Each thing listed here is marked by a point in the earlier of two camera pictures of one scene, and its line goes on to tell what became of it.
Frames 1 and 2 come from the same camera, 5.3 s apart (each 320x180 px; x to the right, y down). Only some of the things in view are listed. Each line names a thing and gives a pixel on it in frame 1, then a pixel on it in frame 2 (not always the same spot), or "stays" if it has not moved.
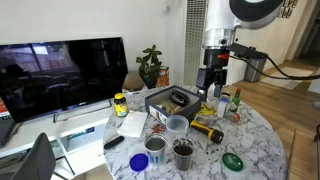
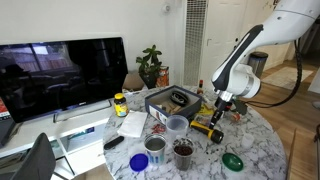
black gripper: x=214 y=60 -> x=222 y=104
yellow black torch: x=216 y=135 stays
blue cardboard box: x=172 y=101 stays
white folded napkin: x=132 y=124 stays
